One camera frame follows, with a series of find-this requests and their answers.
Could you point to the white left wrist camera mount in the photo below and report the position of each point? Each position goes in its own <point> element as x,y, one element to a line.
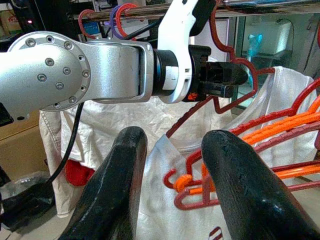
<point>175,37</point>

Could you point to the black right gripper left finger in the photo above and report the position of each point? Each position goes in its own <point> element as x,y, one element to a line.
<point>115,190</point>

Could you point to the white popsicle print T-shirt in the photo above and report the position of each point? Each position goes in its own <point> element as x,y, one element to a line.
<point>172,215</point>

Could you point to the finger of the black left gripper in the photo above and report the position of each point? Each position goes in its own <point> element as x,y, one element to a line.
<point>225,73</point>
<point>220,91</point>

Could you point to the purple plastic hanger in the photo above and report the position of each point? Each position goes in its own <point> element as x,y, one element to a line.
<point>112,22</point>

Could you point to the metal clothes rack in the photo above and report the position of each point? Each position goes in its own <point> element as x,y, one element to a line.
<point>145,11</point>

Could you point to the brown cardboard box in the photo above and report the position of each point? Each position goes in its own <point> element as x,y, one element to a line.
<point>20,150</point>

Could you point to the dusty pink plastic hanger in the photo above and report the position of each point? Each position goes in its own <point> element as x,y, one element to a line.
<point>207,192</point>

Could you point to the red cloth garment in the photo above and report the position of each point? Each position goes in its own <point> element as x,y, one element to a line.
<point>80,173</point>

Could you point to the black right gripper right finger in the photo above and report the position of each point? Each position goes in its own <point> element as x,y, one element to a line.
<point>245,190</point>

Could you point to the orange plastic hanger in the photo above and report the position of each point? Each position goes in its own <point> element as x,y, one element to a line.
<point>287,122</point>

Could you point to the red plastic hanger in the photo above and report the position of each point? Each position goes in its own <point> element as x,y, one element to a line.
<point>167,178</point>
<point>118,25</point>
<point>254,82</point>
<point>80,23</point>

